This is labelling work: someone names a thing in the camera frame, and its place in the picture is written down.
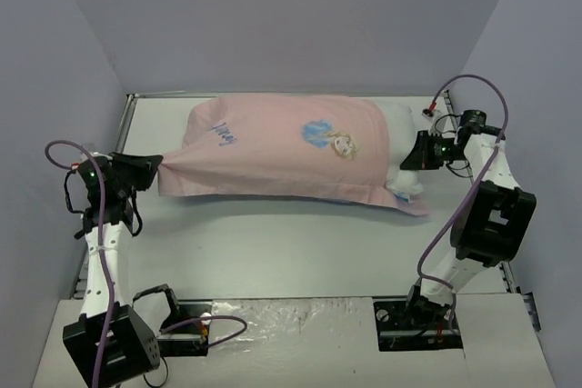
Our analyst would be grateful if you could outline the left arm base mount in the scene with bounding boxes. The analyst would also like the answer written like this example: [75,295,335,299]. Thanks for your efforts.
[157,301,212,358]

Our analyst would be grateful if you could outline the black cable loop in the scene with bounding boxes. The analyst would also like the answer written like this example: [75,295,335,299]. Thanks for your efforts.
[143,358,172,387]

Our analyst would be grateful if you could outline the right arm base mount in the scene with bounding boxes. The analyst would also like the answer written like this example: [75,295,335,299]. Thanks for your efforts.
[373,297,463,353]

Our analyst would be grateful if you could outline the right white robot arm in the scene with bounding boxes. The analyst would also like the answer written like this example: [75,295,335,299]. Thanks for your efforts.
[400,110,537,327]

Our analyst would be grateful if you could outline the pink and blue Frozen pillowcase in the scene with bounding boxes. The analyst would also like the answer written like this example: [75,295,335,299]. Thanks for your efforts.
[158,94,428,216]

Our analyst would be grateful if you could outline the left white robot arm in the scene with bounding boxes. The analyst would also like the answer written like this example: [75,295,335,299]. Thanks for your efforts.
[63,153,163,387]

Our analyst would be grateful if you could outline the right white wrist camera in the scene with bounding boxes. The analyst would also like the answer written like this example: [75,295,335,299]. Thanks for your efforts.
[422,104,448,134]

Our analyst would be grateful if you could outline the white pillow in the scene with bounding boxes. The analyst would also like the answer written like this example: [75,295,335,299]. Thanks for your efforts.
[381,104,424,204]

